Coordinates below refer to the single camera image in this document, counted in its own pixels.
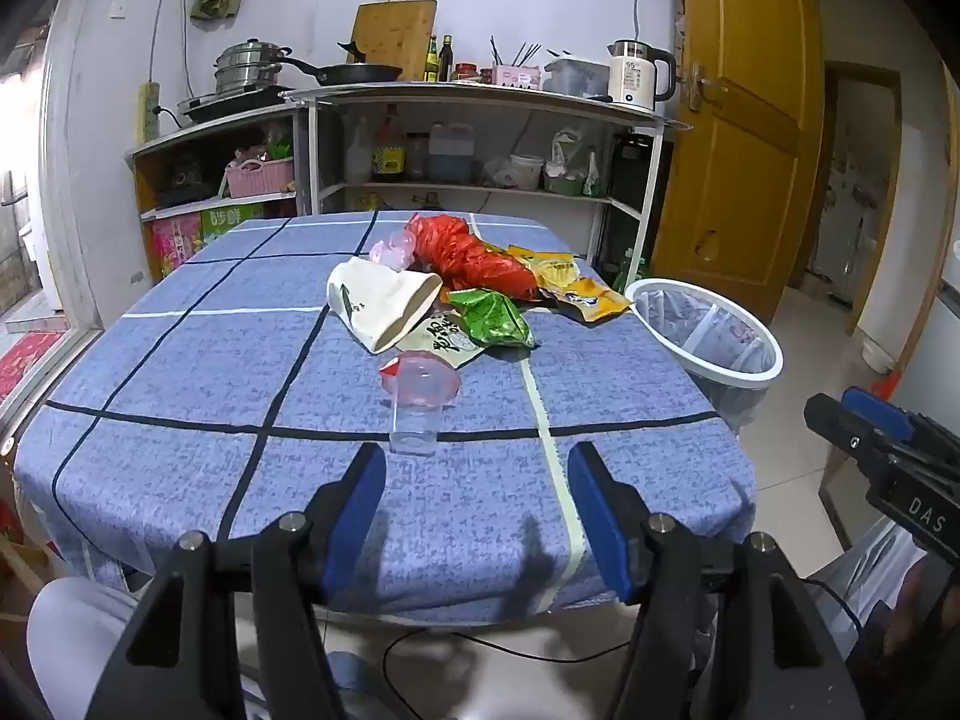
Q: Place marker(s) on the yellow wooden door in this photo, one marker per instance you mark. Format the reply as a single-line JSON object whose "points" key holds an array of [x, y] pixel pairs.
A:
{"points": [[739, 127]]}

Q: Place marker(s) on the grey plastic container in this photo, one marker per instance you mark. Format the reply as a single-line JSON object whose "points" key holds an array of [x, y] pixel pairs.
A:
{"points": [[577, 79]]}

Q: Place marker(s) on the yellow green snack wrapper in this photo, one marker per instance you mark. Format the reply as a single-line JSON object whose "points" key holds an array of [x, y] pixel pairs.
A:
{"points": [[551, 270]]}

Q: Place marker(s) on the white mesh trash bin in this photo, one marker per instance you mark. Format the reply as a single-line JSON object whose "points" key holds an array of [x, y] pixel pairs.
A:
{"points": [[739, 379]]}

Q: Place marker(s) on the white printed paper cup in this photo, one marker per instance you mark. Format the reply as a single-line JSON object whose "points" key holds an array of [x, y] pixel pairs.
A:
{"points": [[375, 300]]}

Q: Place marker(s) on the red plastic bag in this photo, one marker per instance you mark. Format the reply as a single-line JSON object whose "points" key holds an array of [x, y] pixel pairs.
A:
{"points": [[465, 255]]}

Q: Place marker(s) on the pink chopstick holder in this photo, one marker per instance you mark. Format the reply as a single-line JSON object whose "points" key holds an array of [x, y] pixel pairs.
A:
{"points": [[517, 76]]}

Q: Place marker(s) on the black frying pan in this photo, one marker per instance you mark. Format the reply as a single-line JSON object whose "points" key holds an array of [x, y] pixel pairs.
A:
{"points": [[360, 73]]}

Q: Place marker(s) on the dark gas stove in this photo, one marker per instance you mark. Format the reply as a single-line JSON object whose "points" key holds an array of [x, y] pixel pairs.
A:
{"points": [[187, 184]]}

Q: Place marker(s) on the long golden snack wrapper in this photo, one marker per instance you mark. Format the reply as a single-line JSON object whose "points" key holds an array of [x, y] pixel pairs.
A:
{"points": [[596, 300]]}

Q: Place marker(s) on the white electric kettle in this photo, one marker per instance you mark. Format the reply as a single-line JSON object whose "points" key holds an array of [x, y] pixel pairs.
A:
{"points": [[630, 75]]}

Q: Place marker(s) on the white printed bag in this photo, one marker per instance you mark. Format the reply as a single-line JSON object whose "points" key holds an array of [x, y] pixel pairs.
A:
{"points": [[566, 150]]}

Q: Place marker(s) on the red-lidded jar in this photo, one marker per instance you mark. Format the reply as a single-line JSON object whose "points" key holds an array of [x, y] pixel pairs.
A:
{"points": [[466, 73]]}

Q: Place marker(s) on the person's right leg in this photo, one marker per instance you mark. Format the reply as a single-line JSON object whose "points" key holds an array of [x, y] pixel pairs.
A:
{"points": [[870, 570]]}

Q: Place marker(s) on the green floor bottle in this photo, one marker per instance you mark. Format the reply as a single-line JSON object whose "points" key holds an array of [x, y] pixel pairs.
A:
{"points": [[634, 266]]}

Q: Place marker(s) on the large white metal shelf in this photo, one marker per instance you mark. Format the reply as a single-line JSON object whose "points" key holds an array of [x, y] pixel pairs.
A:
{"points": [[480, 97]]}

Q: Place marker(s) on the wooden cutting board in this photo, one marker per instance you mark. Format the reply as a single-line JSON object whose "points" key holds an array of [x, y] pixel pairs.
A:
{"points": [[397, 34]]}

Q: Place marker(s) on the red floor mat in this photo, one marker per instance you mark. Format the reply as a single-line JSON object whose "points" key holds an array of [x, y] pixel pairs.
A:
{"points": [[26, 360]]}

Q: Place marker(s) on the red snack packet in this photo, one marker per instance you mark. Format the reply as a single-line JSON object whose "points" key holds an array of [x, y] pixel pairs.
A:
{"points": [[388, 371]]}

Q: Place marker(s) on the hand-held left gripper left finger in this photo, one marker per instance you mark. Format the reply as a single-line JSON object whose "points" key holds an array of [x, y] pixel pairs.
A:
{"points": [[360, 510]]}

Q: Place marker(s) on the yellow-label oil bottle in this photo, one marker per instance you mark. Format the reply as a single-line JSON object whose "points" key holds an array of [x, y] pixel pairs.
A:
{"points": [[431, 64]]}

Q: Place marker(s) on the blue checked tablecloth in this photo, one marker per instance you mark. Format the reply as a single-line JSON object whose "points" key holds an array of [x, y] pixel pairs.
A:
{"points": [[225, 390]]}

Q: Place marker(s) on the yellow cooking oil bottle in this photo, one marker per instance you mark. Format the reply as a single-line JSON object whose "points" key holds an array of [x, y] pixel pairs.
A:
{"points": [[367, 202]]}

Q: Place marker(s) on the bunch of dark chopsticks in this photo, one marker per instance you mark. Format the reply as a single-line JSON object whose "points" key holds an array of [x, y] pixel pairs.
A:
{"points": [[514, 54]]}

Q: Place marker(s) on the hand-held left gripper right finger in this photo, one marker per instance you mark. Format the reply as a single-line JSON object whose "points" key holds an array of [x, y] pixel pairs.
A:
{"points": [[596, 510]]}

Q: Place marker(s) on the person's leg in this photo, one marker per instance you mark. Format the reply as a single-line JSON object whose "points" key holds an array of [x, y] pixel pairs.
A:
{"points": [[75, 645], [870, 570]]}

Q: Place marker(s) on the white plastic tub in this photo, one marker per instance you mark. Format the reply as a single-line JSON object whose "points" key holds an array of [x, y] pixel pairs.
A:
{"points": [[527, 172]]}

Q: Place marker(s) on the yellowed power strip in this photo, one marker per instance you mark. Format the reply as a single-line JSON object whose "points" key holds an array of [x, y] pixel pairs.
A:
{"points": [[147, 109]]}

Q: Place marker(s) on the dark glass jar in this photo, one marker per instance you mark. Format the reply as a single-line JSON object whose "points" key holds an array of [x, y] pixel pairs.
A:
{"points": [[417, 157]]}

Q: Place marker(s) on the white spray bottle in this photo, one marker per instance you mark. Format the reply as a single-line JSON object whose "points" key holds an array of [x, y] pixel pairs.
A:
{"points": [[361, 154]]}

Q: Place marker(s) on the pink jelly cup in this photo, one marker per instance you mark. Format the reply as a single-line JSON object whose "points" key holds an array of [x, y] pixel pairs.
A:
{"points": [[424, 382]]}

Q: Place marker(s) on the pink carton box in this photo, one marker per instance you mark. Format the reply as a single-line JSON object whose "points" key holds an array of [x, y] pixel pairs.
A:
{"points": [[176, 244]]}

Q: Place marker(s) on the stainless steamer pot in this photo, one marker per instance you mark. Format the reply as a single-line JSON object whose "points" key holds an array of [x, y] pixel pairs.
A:
{"points": [[247, 64]]}

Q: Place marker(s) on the green plastic tray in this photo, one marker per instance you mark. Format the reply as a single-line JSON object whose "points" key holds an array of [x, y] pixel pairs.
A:
{"points": [[562, 184]]}

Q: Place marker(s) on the crumpled clear plastic bag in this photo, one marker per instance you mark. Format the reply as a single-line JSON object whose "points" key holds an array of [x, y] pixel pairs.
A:
{"points": [[496, 174]]}

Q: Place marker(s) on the beige printed paper packet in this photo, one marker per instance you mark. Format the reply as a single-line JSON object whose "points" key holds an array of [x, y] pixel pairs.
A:
{"points": [[442, 341]]}

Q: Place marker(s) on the green dish soap bottle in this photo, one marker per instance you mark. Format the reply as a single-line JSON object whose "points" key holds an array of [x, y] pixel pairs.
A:
{"points": [[592, 178]]}

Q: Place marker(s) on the dark sauce bottle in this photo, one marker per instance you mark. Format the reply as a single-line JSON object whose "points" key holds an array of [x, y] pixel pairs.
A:
{"points": [[448, 60]]}

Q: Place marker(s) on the pink clear plastic cup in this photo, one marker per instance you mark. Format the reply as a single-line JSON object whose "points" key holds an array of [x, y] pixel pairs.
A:
{"points": [[394, 249]]}

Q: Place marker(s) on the pink plastic basket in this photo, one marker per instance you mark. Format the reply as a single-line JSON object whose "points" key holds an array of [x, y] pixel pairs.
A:
{"points": [[259, 178]]}

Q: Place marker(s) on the green foil snack wrapper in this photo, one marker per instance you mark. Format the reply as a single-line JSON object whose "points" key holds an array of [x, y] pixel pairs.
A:
{"points": [[495, 319]]}

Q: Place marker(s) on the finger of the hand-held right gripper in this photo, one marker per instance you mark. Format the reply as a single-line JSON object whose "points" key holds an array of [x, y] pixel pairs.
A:
{"points": [[877, 412], [847, 431]]}

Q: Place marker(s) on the person's left leg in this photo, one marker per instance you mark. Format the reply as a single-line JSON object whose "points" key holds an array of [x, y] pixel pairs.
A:
{"points": [[75, 645]]}

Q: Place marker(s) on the small wooden shelf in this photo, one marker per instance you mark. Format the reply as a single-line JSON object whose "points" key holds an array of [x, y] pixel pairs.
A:
{"points": [[217, 131]]}

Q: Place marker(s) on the black induction cooker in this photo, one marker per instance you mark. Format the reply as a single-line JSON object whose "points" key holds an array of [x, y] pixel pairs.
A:
{"points": [[225, 105]]}

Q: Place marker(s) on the green carton box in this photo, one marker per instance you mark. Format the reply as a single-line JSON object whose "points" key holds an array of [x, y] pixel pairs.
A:
{"points": [[232, 221]]}

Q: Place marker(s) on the person's right hand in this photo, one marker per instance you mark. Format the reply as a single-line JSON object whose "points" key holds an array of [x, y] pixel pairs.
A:
{"points": [[926, 615]]}

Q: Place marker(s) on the translucent jerry can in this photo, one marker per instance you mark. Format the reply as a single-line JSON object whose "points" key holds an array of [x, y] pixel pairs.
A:
{"points": [[450, 154]]}

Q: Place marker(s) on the red-capped seasoning bottle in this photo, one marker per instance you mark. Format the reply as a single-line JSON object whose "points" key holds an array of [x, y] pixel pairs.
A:
{"points": [[389, 146]]}

